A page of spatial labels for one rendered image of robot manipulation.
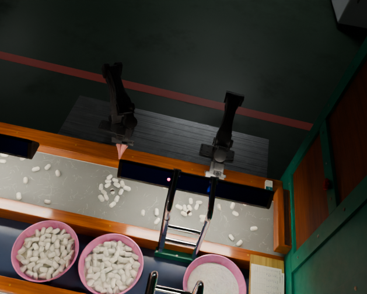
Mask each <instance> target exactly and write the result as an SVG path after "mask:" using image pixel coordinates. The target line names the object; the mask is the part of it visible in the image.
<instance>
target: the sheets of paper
mask: <svg viewBox="0 0 367 294"><path fill-rule="evenodd" d="M250 294H284V274H283V273H282V270H281V269H278V268H272V267H266V266H263V265H257V264H251V290H250Z"/></svg>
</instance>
